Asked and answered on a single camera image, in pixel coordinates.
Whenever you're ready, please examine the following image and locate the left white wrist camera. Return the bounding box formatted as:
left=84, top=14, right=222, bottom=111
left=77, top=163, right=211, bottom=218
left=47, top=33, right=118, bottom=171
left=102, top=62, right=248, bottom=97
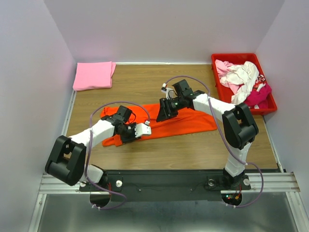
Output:
left=134, top=123, right=152, bottom=138

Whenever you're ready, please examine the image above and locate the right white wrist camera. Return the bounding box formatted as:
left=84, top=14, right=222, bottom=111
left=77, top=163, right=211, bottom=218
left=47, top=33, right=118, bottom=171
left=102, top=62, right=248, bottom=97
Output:
left=161, top=83, right=178, bottom=100

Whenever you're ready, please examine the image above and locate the white garment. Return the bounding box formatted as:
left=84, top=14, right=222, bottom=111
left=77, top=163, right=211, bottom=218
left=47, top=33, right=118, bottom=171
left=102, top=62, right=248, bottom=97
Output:
left=219, top=61, right=266, bottom=104

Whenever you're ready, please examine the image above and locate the orange t-shirt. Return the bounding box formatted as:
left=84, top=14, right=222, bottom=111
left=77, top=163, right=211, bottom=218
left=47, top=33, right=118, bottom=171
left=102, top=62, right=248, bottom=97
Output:
left=100, top=103, right=217, bottom=147

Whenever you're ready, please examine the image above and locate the folded pink t-shirt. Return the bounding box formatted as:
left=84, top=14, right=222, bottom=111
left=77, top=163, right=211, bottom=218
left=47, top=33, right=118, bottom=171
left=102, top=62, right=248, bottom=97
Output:
left=73, top=61, right=116, bottom=91

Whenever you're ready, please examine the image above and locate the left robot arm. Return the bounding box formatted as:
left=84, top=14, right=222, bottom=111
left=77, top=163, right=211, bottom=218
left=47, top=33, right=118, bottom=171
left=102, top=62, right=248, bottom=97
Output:
left=45, top=105, right=151, bottom=190

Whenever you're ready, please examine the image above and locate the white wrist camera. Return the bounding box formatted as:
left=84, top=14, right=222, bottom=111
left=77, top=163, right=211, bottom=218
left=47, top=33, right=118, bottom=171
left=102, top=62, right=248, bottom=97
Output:
left=161, top=83, right=178, bottom=100
left=134, top=123, right=152, bottom=138

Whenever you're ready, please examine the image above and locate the light pink garment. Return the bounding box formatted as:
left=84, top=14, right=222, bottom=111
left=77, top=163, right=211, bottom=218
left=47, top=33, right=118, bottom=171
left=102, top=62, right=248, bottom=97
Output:
left=215, top=59, right=234, bottom=77

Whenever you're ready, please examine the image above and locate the red plastic bin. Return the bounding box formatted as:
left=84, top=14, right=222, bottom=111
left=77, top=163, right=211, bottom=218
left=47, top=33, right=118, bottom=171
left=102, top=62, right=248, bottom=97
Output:
left=211, top=53, right=277, bottom=115

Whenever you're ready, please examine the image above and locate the magenta garment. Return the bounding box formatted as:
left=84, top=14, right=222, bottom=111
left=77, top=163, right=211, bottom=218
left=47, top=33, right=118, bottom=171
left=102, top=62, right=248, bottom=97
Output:
left=244, top=84, right=272, bottom=109

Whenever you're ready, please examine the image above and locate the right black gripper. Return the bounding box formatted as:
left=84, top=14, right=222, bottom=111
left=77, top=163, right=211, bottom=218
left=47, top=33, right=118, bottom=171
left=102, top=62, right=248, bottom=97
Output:
left=155, top=96, right=184, bottom=122

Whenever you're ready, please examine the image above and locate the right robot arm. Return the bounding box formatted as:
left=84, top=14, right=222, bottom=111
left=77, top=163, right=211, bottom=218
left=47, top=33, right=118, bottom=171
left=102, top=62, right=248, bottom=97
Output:
left=156, top=79, right=259, bottom=189

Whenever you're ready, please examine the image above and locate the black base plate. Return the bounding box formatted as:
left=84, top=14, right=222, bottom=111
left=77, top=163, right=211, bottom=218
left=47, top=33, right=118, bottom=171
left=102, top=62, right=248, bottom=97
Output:
left=79, top=169, right=252, bottom=203

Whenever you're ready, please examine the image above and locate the aluminium rail frame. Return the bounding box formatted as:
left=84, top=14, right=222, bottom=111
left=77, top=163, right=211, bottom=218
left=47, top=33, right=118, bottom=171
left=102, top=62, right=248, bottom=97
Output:
left=28, top=90, right=301, bottom=232

